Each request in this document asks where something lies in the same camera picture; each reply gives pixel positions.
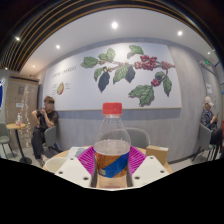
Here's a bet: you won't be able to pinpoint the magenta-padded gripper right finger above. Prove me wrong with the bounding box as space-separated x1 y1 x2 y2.
128 145 170 188

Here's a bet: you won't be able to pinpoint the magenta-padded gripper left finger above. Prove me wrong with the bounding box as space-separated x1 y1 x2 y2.
54 145 99 188

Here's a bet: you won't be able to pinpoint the clear red-capped drink bottle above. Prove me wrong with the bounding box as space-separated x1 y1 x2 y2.
93 102 132 189

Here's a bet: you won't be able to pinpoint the small brown cardboard box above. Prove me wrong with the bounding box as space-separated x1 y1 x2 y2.
145 144 170 166

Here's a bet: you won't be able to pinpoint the white printed paper sheet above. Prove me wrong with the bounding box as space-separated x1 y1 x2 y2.
64 146 88 159

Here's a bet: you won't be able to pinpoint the person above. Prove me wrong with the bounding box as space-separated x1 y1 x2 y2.
200 95 224 148
30 95 60 164

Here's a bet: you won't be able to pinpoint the small round wooden table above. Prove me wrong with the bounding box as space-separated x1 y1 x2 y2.
5 122 33 165

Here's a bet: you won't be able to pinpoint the light wooden door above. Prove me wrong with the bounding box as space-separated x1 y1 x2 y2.
4 77 40 149

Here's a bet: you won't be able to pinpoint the recessed ceiling lights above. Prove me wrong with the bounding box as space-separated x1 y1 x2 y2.
13 21 213 69

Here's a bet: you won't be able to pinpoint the blue wall logo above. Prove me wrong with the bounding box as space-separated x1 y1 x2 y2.
0 79 4 108

